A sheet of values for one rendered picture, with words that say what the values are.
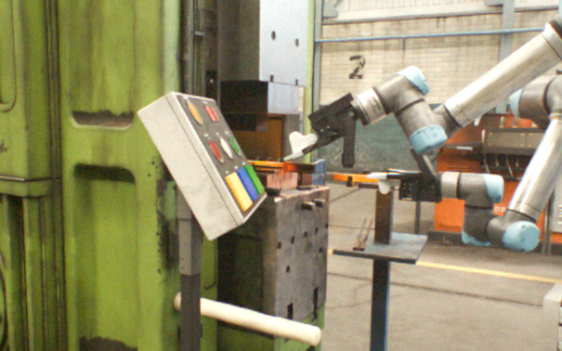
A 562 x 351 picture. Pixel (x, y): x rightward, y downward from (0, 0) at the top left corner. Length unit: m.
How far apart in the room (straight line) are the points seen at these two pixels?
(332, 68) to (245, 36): 8.07
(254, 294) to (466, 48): 7.88
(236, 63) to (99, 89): 0.43
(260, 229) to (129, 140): 0.48
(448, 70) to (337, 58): 1.98
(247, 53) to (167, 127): 0.64
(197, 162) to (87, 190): 0.80
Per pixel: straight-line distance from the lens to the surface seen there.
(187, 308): 1.19
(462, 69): 9.13
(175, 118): 0.95
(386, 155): 9.28
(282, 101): 1.62
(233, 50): 1.57
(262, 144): 1.97
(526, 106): 1.54
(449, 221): 5.12
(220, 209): 0.94
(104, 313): 1.76
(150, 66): 1.42
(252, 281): 1.65
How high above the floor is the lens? 1.15
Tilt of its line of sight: 7 degrees down
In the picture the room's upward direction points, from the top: 1 degrees clockwise
